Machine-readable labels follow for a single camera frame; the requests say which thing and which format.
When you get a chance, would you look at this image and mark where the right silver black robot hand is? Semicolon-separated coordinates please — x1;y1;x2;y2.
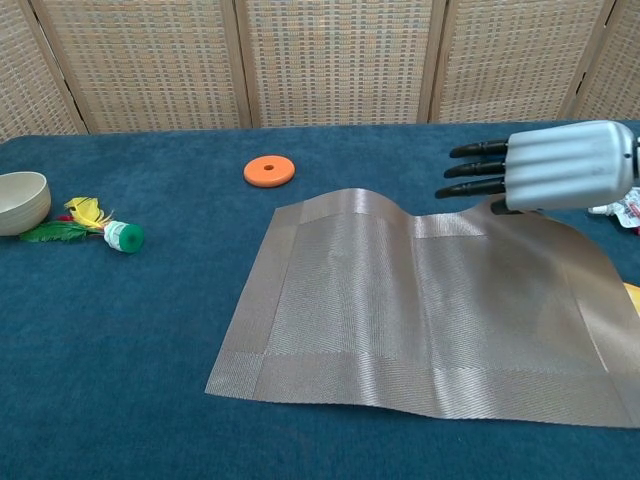
434;119;640;217

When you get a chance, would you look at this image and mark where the beige round bowl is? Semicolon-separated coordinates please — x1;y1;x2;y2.
0;171;53;237

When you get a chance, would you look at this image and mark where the grey-brown woven placemat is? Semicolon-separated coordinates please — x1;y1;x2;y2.
204;187;640;429

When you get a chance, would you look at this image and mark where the white squeeze pouch with spout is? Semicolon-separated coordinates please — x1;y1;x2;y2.
587;187;640;236

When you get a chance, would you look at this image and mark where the yellow and white booklet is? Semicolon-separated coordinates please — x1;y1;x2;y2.
622;282;640;317

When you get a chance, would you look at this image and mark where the feather shuttlecock with green base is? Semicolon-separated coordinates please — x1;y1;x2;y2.
18;196;145;255

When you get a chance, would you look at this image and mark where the orange disc with hole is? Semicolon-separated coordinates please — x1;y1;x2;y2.
243;155;297;190

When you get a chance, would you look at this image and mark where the blue carpet table cover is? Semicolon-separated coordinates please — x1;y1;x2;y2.
0;118;640;480

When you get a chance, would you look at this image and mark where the woven folding screen wooden frame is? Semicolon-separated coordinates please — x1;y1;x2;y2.
0;0;640;144

